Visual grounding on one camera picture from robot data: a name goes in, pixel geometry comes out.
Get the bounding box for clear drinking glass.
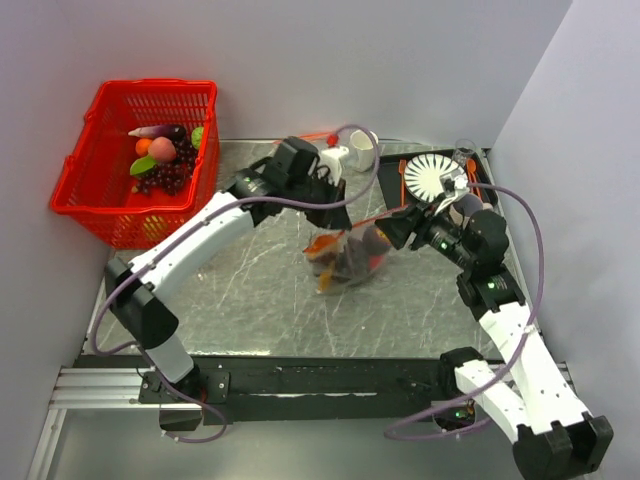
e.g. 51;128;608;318
452;138;476;167

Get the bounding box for beige mug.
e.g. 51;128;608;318
448;194;493;227

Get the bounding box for striped white plate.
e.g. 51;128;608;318
405;154;467;203

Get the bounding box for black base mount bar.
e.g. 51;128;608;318
137;349;496;431

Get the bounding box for green lime toy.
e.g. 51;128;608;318
190;126;204;150

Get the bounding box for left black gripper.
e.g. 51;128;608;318
286;171;352;230

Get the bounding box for white mug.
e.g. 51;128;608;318
349;130;378;172

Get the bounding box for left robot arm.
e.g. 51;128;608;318
101;137;351;402

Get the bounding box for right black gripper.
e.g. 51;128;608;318
373;192;476;271

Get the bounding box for green leaf toy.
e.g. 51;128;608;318
129;155;157;177

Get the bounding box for purple grapes toy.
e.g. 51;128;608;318
130;137;198;196

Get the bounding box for black tray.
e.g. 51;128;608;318
377;148;492;210

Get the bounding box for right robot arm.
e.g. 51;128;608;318
376;205;614;479

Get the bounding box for red plastic basket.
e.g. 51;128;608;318
50;79;220;249

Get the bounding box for purple eggplant toy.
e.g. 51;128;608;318
128;124;187;141

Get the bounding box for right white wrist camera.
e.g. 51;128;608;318
435;174;470;214

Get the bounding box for aluminium rail frame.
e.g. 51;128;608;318
27;144;599;480

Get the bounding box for dark red apple toy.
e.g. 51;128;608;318
362;224;392;256

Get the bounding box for orange plastic fork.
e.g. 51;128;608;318
398;159;407;207

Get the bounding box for orange plastic spoon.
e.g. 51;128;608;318
466;157;482;199

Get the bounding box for clear zip bag orange zipper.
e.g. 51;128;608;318
322;207;403;295

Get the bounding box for small orange fruit toy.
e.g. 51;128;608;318
135;138;152;158

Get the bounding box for pink peach toy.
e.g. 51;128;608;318
147;137;177;163

